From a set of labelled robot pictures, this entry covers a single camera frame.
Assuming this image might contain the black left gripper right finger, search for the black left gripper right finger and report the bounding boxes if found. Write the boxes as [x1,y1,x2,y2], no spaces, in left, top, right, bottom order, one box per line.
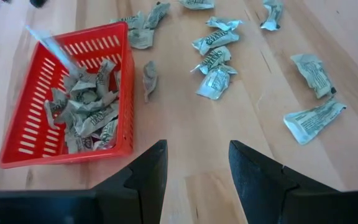
[228,139,344,224]

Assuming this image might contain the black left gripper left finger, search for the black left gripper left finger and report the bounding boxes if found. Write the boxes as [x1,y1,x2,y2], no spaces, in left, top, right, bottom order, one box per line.
[93,139,168,224]

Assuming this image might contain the stevia sweetener packet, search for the stevia sweetener packet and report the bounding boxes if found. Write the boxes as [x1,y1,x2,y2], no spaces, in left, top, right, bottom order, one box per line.
[290,53,337,100]
[109,11,145,30]
[62,67,98,94]
[144,1,171,30]
[206,16,244,32]
[127,28,155,50]
[195,64,238,101]
[70,90,119,114]
[44,88,70,130]
[191,29,240,56]
[64,133,94,154]
[25,24,80,77]
[259,0,284,31]
[75,105,119,138]
[190,45,232,75]
[178,0,216,10]
[283,96,347,146]
[94,58,117,97]
[93,119,119,150]
[142,60,158,103]

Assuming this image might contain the red slotted plastic basket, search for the red slotted plastic basket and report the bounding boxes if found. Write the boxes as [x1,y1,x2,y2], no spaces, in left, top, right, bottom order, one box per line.
[0,21,135,169]

